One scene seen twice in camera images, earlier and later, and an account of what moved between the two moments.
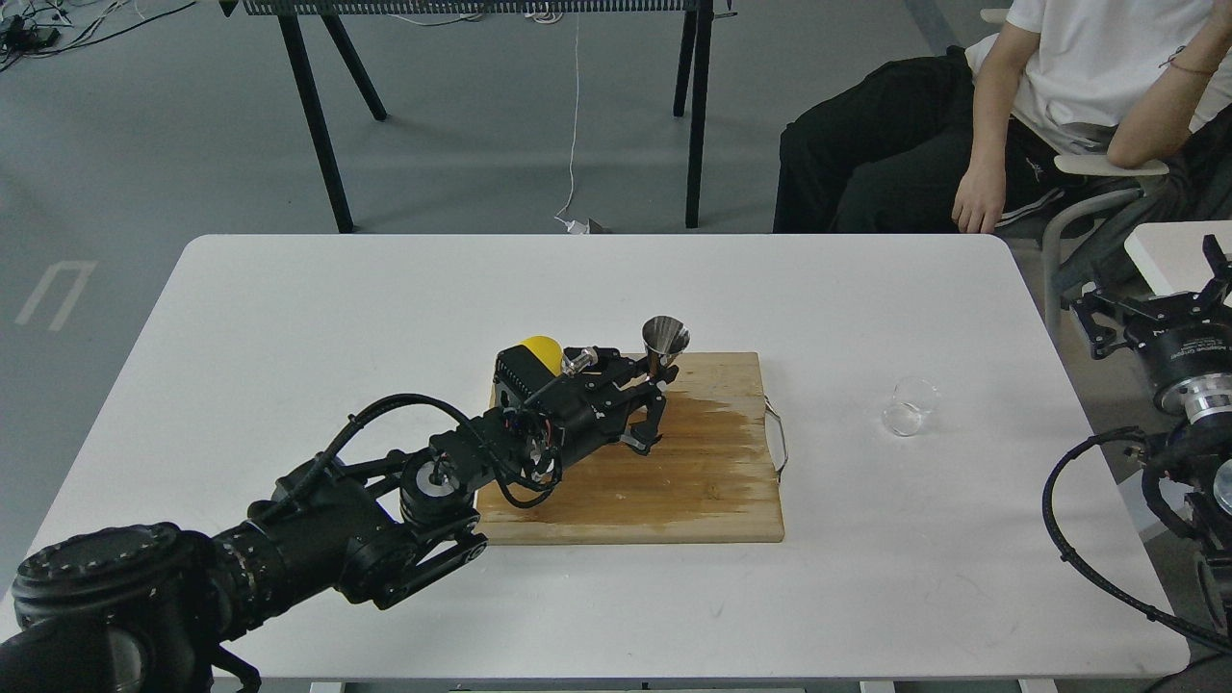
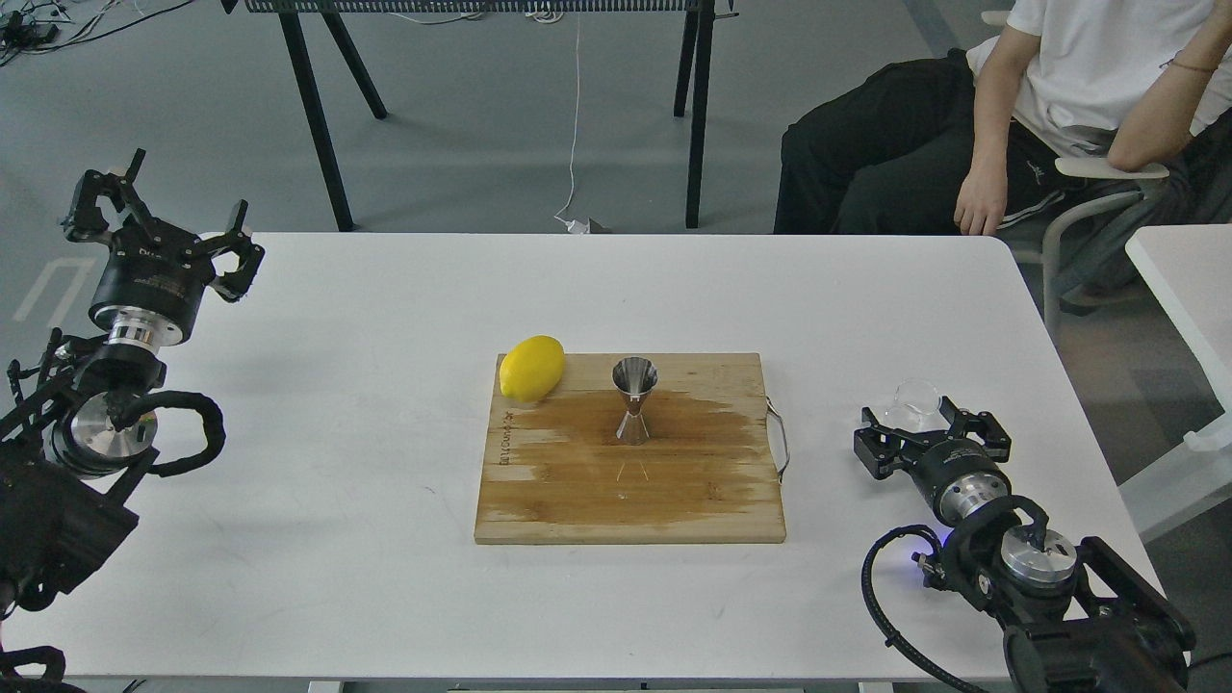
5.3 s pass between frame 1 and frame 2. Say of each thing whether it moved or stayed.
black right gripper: moved
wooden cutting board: stayed
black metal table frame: stayed
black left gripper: moved
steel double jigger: moved
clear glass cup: stayed
